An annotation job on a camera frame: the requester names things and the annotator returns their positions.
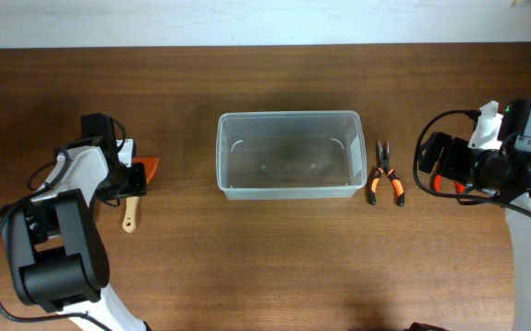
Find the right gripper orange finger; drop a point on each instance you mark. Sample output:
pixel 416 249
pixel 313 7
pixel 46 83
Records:
pixel 459 187
pixel 437 183

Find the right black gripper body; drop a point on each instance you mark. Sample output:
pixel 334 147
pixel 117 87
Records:
pixel 452 156

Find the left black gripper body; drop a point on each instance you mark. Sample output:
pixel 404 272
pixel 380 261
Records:
pixel 137 177

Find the orange scraper wooden handle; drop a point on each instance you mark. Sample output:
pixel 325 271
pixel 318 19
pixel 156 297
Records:
pixel 149 164

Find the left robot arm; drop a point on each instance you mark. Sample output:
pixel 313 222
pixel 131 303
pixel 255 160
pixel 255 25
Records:
pixel 55 254

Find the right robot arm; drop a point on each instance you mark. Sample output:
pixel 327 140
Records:
pixel 492 167

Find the clear plastic container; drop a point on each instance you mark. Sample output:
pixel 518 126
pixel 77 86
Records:
pixel 290 155

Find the dark object at edge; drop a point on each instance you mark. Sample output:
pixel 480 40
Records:
pixel 424 327

